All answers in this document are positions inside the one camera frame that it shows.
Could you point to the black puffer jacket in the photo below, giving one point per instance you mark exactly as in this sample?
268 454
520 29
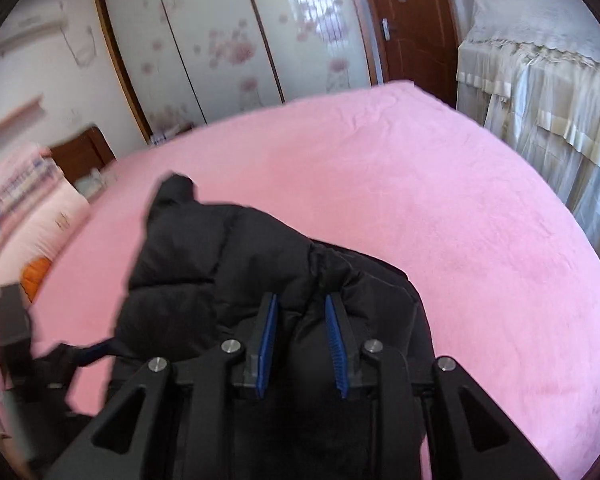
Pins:
220 260

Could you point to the pink bed sheet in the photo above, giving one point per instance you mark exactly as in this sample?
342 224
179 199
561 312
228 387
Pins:
430 210

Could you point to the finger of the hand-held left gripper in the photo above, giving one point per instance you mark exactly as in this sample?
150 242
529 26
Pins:
90 354

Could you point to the striped folded quilt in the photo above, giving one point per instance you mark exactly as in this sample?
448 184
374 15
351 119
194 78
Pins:
10 185

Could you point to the white wall shelf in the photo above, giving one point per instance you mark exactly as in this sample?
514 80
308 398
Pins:
15 121

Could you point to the floral sliding door wardrobe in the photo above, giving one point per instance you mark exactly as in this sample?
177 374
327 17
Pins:
220 35

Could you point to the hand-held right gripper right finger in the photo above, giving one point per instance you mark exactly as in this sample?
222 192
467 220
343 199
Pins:
337 345

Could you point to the furniture under white lace cloth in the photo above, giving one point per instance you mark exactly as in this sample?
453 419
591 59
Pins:
545 85

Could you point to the white wall air conditioner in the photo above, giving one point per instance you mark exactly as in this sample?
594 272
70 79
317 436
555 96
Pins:
27 27

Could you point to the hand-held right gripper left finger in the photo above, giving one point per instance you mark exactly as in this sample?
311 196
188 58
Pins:
266 345

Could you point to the brown wooden door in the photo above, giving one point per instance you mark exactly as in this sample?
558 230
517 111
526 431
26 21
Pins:
415 20

